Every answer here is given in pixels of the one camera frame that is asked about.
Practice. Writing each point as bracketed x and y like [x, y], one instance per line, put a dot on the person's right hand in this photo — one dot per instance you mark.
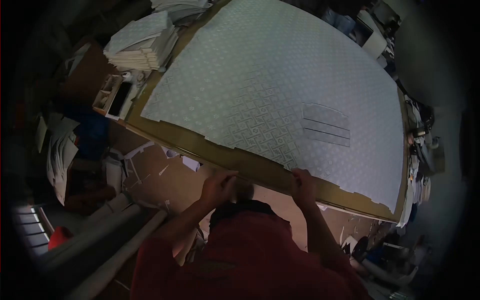
[305, 189]

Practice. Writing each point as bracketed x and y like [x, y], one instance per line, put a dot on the person's left hand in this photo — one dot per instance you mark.
[215, 191]

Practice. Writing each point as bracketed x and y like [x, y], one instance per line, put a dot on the person's right fingers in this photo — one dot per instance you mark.
[301, 175]

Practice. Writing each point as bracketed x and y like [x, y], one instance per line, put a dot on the person's left fingers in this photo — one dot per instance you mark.
[225, 177]

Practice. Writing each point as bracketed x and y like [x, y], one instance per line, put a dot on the brown work table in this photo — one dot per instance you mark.
[232, 159]

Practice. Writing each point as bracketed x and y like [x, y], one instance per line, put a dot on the narrow cut patterned strip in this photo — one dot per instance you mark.
[326, 138]
[326, 129]

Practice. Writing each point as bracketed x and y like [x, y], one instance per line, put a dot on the person's body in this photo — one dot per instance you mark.
[247, 258]

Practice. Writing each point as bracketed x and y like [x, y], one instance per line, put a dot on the black round disc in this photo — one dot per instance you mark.
[360, 249]

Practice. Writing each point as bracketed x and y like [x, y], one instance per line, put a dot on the large pale patterned sheet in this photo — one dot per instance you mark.
[270, 75]

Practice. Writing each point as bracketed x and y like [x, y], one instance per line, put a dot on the cluttered side bench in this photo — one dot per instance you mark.
[420, 157]

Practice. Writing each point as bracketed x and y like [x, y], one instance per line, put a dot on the black phone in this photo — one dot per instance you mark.
[120, 98]

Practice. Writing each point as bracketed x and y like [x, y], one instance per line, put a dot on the pale material roll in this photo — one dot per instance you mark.
[97, 240]
[120, 258]

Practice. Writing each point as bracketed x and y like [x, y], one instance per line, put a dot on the small compartment tray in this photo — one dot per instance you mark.
[107, 92]

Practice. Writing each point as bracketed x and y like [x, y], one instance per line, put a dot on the white box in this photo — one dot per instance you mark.
[374, 39]

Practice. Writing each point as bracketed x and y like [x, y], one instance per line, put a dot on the thick stack of patterned sheets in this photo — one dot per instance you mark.
[142, 43]

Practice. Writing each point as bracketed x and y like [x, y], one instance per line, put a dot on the pile of loose white papers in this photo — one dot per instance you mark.
[60, 153]

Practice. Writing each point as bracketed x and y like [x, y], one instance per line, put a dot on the brown cardboard box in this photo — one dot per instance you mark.
[88, 75]

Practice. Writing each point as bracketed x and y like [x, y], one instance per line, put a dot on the flat pile of pale sheets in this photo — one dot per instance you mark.
[180, 7]

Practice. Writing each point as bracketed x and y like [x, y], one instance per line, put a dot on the red rounded object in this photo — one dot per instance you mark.
[59, 238]

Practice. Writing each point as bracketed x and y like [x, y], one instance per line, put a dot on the white slatted window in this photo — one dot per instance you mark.
[32, 228]

